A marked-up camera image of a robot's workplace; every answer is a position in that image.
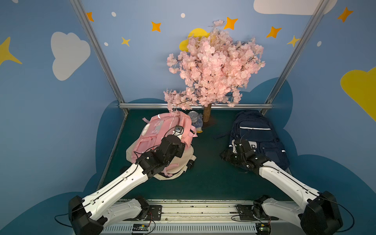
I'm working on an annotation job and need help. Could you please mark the pink backpack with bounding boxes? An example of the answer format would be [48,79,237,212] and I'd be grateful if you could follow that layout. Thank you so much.
[132,111,197,158]

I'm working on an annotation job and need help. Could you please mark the navy blue backpack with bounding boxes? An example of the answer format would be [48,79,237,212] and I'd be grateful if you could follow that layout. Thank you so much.
[220,110,290,170]

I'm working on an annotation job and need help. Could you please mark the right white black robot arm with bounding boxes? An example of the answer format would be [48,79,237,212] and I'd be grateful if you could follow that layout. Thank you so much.
[220,139,343,235]

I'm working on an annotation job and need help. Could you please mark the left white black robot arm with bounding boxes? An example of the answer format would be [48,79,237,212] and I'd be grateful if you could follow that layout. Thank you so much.
[68,135,186,235]

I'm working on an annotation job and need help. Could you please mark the cream white bag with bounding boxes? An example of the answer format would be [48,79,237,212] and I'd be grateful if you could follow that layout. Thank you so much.
[126,141,196,181]

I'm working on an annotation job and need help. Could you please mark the right green circuit board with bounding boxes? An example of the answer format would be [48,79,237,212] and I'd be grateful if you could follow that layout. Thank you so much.
[256,223,271,235]

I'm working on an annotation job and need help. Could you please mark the green circuit board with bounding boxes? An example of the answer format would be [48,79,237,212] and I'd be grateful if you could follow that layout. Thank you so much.
[256,223,271,235]
[131,223,152,234]

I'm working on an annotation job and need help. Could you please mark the pink cherry blossom tree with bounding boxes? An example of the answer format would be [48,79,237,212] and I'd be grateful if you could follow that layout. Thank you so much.
[164,18,265,112]

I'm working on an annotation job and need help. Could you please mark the left green circuit board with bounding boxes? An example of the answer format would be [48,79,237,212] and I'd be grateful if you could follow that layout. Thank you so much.
[131,223,152,234]

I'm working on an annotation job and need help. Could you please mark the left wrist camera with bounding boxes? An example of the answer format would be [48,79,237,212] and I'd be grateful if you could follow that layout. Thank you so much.
[172,126,185,139]

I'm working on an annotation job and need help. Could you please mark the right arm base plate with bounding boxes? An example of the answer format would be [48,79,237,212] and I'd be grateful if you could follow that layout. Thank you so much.
[235,204,279,222]

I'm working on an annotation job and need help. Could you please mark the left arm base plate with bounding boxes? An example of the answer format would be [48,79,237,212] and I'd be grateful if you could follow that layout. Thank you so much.
[125,205,163,221]

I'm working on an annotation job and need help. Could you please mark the aluminium rail base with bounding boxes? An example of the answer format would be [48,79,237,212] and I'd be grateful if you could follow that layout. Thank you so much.
[71,199,328,235]

